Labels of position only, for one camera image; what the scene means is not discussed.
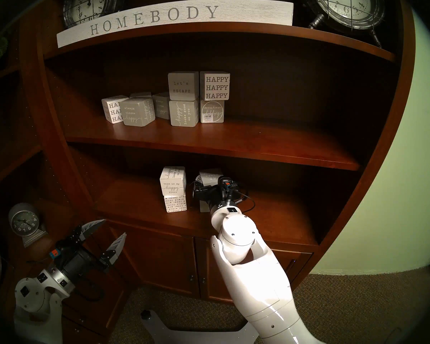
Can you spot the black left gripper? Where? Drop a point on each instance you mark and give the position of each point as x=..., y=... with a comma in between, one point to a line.
x=80, y=262

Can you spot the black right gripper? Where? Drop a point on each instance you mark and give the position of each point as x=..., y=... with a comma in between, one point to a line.
x=209, y=194

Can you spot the grey life's a beach cube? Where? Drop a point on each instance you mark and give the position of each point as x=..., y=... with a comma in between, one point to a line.
x=209, y=175

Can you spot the white this is my happy place cube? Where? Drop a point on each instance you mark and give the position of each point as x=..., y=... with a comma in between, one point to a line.
x=173, y=185

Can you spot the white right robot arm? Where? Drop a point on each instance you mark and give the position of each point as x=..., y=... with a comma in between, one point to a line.
x=254, y=275

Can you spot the grey live life happy cube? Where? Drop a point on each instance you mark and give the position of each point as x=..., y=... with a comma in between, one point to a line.
x=204, y=206

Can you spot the white happy place pattern cube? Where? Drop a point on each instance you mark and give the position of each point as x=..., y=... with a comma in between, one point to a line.
x=175, y=203

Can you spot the cherry wood cube bookcase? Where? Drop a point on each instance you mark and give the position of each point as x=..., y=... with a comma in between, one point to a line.
x=236, y=139

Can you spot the grey happy looks good cube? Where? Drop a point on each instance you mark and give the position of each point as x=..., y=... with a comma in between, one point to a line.
x=184, y=114

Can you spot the white barcode sticker cube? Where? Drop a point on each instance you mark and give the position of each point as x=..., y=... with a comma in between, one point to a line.
x=212, y=112

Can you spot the small grey alarm clock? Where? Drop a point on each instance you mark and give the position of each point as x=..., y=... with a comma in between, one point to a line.
x=23, y=221

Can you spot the black base knob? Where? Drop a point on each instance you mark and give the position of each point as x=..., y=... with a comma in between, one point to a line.
x=146, y=314

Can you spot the grey small print cube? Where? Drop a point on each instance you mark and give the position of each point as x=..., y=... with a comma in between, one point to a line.
x=162, y=106

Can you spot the grey always choose happy cube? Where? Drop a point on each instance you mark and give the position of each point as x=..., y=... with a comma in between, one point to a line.
x=134, y=112

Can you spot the grey let's escape cube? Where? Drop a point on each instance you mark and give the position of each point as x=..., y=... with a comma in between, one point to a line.
x=182, y=85

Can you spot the cherry wood clock bookcase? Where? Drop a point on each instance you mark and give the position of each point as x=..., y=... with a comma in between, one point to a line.
x=18, y=160

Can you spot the white happy print cube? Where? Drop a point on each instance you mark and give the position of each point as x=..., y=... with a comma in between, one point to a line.
x=111, y=108

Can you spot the white homebody wooden sign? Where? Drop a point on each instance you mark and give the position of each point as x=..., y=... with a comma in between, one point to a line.
x=165, y=17

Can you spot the small green potted plant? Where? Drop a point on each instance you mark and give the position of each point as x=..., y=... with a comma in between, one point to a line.
x=0, y=47

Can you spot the ship wheel round clock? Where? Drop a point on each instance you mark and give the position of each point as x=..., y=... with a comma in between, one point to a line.
x=344, y=3

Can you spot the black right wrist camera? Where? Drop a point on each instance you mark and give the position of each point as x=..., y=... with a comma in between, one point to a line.
x=226, y=187

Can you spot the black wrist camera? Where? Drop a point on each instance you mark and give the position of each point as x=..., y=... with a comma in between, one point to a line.
x=226, y=187
x=59, y=252

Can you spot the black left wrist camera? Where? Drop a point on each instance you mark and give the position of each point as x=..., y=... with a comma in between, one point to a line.
x=59, y=252

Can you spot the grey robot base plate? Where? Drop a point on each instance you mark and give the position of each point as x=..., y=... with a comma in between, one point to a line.
x=165, y=329

